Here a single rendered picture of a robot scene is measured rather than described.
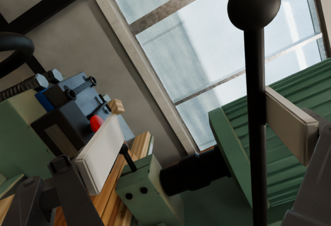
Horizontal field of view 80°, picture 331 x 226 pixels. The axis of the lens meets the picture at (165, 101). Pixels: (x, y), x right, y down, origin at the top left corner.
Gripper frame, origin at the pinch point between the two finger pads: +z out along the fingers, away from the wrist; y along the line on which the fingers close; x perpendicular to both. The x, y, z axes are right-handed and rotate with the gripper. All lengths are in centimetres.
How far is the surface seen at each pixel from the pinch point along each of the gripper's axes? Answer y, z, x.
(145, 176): -9.1, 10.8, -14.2
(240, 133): 6.5, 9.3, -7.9
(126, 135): -21.1, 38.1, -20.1
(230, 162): 4.3, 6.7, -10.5
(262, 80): 6.3, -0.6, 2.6
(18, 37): -24.2, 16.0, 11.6
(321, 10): 103, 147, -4
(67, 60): -90, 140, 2
